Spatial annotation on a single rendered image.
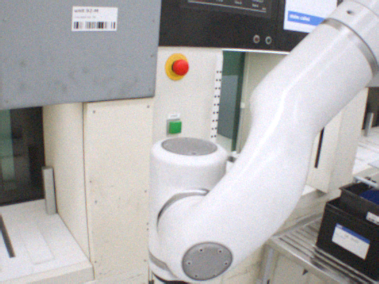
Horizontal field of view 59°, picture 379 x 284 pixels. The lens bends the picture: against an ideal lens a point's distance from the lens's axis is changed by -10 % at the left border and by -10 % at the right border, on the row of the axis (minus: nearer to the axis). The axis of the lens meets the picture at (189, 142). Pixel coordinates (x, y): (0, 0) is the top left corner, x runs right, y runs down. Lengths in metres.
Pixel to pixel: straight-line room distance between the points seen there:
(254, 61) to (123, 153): 0.96
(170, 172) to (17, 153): 0.95
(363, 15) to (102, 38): 0.54
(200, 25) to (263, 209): 0.67
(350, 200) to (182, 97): 0.65
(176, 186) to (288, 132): 0.12
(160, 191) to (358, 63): 0.25
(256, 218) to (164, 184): 0.11
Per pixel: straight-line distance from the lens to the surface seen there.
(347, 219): 1.23
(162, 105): 0.90
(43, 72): 0.76
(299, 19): 1.20
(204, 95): 0.97
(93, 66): 0.79
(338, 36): 0.41
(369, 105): 2.76
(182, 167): 0.37
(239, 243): 0.33
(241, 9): 1.02
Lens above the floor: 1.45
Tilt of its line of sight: 18 degrees down
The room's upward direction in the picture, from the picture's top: 4 degrees clockwise
